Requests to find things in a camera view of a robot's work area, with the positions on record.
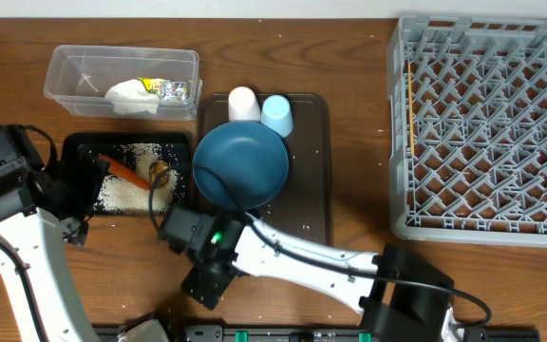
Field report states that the dark blue plate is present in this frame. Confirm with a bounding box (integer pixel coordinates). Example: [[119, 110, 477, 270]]
[[193, 122, 289, 210]]

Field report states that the black rectangular tray bin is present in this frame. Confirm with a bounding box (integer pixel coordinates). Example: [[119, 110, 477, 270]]
[[62, 132, 190, 209]]

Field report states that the white rice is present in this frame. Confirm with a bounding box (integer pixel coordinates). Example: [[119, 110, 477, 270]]
[[92, 142, 188, 215]]

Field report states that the dark brown serving tray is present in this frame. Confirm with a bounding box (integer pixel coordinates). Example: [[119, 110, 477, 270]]
[[196, 94, 332, 245]]

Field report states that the white tissue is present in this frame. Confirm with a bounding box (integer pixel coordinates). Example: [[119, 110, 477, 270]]
[[105, 79, 160, 115]]

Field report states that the light blue plastic cup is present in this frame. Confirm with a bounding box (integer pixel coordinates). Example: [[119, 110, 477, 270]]
[[260, 95, 293, 138]]

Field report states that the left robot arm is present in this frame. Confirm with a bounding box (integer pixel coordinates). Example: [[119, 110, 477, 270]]
[[0, 153, 108, 341]]

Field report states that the grey dishwasher rack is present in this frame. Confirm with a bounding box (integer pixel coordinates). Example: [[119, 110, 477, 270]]
[[387, 15, 547, 248]]

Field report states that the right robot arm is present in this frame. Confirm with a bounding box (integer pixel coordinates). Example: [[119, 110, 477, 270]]
[[181, 214, 465, 341]]

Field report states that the green snack wrapper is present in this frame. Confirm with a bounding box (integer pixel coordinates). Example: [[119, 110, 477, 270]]
[[138, 78, 189, 102]]

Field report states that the orange carrot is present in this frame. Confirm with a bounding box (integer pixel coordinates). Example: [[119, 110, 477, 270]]
[[99, 155, 151, 190]]

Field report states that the clear plastic bin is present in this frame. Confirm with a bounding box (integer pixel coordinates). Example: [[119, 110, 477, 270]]
[[44, 45, 202, 121]]

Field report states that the wooden chopstick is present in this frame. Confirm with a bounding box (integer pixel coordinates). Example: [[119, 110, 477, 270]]
[[407, 59, 415, 157]]

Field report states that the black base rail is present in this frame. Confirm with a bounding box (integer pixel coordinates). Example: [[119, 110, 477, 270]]
[[95, 314, 541, 342]]

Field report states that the white plastic cup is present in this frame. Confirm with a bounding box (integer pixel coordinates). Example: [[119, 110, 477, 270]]
[[228, 86, 261, 122]]

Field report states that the brown food scrap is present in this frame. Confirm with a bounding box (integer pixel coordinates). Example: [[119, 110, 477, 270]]
[[149, 160, 170, 189]]

